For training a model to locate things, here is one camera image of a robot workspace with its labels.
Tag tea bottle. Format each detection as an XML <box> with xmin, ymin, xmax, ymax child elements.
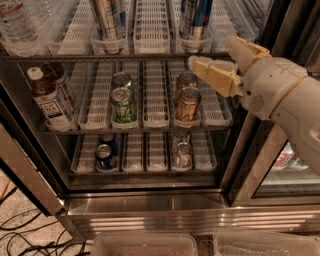
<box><xmin>46</xmin><ymin>63</ymin><xmax>76</xmax><ymax>114</ymax></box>
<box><xmin>27</xmin><ymin>67</ymin><xmax>72</xmax><ymax>131</ymax></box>

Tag blue soda can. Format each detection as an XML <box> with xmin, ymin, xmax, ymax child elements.
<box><xmin>99</xmin><ymin>133</ymin><xmax>118</xmax><ymax>154</ymax></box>
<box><xmin>95</xmin><ymin>144</ymin><xmax>116</xmax><ymax>170</ymax></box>

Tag front orange soda can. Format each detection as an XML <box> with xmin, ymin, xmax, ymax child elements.
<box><xmin>176</xmin><ymin>86</ymin><xmax>201</xmax><ymax>122</ymax></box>

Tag front green soda can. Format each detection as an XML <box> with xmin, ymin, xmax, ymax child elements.
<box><xmin>111</xmin><ymin>87</ymin><xmax>137</xmax><ymax>124</ymax></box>

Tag clear plastic bin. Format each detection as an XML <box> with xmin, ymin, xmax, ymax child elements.
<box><xmin>90</xmin><ymin>232</ymin><xmax>198</xmax><ymax>256</ymax></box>
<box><xmin>213</xmin><ymin>231</ymin><xmax>320</xmax><ymax>256</ymax></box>

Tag orange soda can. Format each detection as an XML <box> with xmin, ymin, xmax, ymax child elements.
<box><xmin>176</xmin><ymin>86</ymin><xmax>201</xmax><ymax>122</ymax></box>
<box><xmin>176</xmin><ymin>71</ymin><xmax>197</xmax><ymax>90</ymax></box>

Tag rear blue soda can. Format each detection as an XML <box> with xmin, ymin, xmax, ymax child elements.
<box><xmin>99</xmin><ymin>133</ymin><xmax>118</xmax><ymax>154</ymax></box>

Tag rear green soda can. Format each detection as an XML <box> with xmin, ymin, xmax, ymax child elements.
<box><xmin>111</xmin><ymin>72</ymin><xmax>133</xmax><ymax>89</ymax></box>

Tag red bull can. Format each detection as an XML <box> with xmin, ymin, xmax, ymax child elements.
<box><xmin>179</xmin><ymin>0</ymin><xmax>213</xmax><ymax>53</ymax></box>

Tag stainless steel fridge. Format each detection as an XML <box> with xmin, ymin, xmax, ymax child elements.
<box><xmin>0</xmin><ymin>0</ymin><xmax>320</xmax><ymax>239</ymax></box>

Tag red can behind glass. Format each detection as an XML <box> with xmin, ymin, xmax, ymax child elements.
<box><xmin>272</xmin><ymin>143</ymin><xmax>295</xmax><ymax>170</ymax></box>

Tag black floor cables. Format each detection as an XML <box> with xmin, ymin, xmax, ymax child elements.
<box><xmin>0</xmin><ymin>186</ymin><xmax>91</xmax><ymax>256</ymax></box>

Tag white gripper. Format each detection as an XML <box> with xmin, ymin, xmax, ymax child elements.
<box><xmin>188</xmin><ymin>35</ymin><xmax>307</xmax><ymax>120</ymax></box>

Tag tall silver can left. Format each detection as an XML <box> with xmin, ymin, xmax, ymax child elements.
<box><xmin>89</xmin><ymin>0</ymin><xmax>125</xmax><ymax>54</ymax></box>

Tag rear orange soda can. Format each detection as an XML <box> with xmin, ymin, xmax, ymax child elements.
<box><xmin>176</xmin><ymin>71</ymin><xmax>197</xmax><ymax>90</ymax></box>

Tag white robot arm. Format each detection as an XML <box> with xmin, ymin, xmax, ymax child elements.
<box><xmin>188</xmin><ymin>36</ymin><xmax>320</xmax><ymax>173</ymax></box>

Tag front tea bottle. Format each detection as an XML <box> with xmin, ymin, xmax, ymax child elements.
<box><xmin>27</xmin><ymin>67</ymin><xmax>72</xmax><ymax>131</ymax></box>

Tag right clear plastic bin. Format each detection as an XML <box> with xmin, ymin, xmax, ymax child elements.
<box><xmin>213</xmin><ymin>231</ymin><xmax>320</xmax><ymax>256</ymax></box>

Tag clear water bottle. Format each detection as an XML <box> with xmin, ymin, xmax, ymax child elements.
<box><xmin>0</xmin><ymin>0</ymin><xmax>37</xmax><ymax>43</ymax></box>

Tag left clear plastic bin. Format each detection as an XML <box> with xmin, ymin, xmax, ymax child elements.
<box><xmin>90</xmin><ymin>232</ymin><xmax>198</xmax><ymax>256</ymax></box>

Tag front blue soda can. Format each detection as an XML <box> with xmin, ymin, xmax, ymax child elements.
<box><xmin>95</xmin><ymin>144</ymin><xmax>116</xmax><ymax>170</ymax></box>

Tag open fridge door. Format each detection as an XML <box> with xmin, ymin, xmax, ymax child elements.
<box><xmin>0</xmin><ymin>84</ymin><xmax>85</xmax><ymax>241</ymax></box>

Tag front silver can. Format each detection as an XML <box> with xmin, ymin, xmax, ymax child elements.
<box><xmin>174</xmin><ymin>142</ymin><xmax>192</xmax><ymax>168</ymax></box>

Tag rear tea bottle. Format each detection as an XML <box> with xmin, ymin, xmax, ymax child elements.
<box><xmin>46</xmin><ymin>63</ymin><xmax>76</xmax><ymax>114</ymax></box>

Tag rear silver can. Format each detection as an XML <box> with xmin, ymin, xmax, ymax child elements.
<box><xmin>174</xmin><ymin>131</ymin><xmax>190</xmax><ymax>144</ymax></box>

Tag green soda can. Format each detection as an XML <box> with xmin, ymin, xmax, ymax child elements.
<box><xmin>111</xmin><ymin>72</ymin><xmax>133</xmax><ymax>89</ymax></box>
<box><xmin>111</xmin><ymin>87</ymin><xmax>137</xmax><ymax>124</ymax></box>

